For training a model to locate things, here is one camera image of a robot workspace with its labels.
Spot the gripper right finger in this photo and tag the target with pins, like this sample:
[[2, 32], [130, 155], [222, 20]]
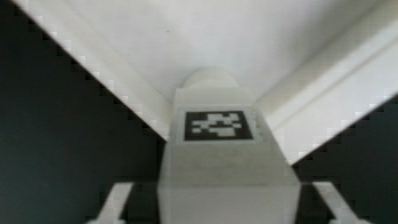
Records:
[[345, 216]]

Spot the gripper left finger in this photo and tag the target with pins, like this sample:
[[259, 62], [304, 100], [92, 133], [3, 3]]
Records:
[[110, 212]]

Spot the white table leg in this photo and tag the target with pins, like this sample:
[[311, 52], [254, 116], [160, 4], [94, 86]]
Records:
[[227, 183]]

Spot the white square table top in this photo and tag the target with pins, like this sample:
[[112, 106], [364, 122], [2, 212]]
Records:
[[307, 50]]

